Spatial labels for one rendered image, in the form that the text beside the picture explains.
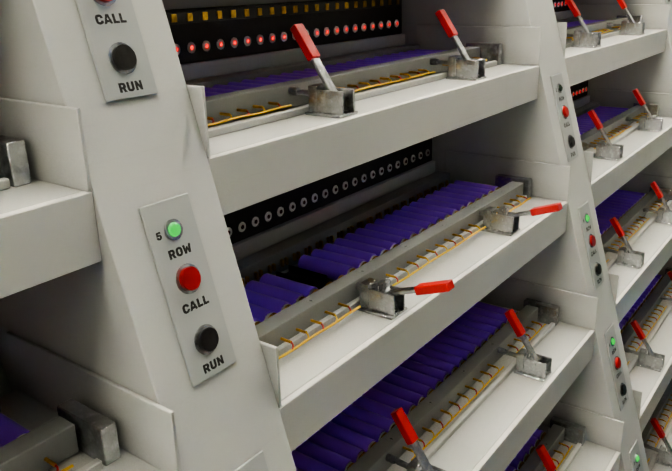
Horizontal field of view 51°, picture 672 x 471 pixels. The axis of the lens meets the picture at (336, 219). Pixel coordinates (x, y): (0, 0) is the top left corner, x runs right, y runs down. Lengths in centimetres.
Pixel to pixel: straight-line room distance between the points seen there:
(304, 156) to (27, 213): 24
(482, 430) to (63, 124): 57
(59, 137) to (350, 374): 30
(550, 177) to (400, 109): 38
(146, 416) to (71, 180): 16
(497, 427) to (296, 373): 33
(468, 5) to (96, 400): 74
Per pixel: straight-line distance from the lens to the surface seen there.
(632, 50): 144
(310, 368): 59
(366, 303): 68
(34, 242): 43
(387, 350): 65
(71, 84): 46
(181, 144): 49
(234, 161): 52
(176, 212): 48
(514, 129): 104
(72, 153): 45
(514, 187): 100
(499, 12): 103
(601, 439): 116
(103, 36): 47
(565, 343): 104
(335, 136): 61
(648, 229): 152
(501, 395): 90
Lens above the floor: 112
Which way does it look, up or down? 8 degrees down
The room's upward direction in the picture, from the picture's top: 15 degrees counter-clockwise
